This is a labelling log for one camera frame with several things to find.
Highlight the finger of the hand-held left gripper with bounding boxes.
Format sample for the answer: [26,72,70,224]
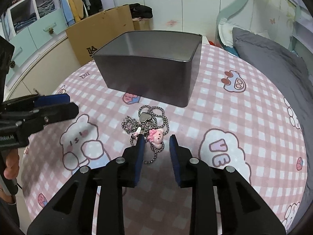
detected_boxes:
[34,93,71,108]
[23,102,80,133]

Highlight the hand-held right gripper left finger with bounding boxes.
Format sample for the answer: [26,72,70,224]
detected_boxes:
[26,135,147,235]

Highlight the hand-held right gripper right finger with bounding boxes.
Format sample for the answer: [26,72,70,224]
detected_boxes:
[169,135,286,235]

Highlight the silver chain with pink charms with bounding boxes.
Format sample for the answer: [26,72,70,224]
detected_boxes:
[130,126,170,165]

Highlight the silver heart pendant chain necklace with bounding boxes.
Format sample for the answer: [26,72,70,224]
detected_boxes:
[121,104,171,137]

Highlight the grey metal box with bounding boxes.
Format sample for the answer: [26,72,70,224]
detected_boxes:
[92,31,203,108]

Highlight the person's left hand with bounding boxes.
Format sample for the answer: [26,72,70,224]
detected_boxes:
[0,149,22,204]

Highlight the round table, pink checked cloth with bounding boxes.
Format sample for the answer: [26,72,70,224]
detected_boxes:
[21,43,309,235]

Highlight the beige lower cabinet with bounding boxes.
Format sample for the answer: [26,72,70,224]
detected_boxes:
[2,33,83,101]

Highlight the teal drawer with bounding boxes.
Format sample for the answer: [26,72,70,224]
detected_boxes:
[0,35,36,89]
[28,7,70,45]

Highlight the folded blue jeans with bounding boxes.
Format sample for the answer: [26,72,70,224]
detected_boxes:
[13,15,38,33]

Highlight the large cardboard box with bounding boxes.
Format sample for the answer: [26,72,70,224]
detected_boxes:
[65,5,135,67]

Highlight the folded grey clothes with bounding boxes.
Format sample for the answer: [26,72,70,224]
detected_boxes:
[37,0,55,18]

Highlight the light blue hanging shirt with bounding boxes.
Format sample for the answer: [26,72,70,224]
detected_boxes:
[59,0,75,26]

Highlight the yellow hanging hoodie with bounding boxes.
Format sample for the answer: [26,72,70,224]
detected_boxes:
[64,0,85,23]

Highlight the small cardboard box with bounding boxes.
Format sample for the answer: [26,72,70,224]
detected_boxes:
[133,18,151,32]

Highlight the teal bed sheet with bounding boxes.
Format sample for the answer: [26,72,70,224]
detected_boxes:
[226,45,242,57]

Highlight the black clothes heap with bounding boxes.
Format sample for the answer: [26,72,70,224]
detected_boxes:
[128,3,153,21]

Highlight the white pillow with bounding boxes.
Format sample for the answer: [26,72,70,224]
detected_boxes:
[217,17,236,47]

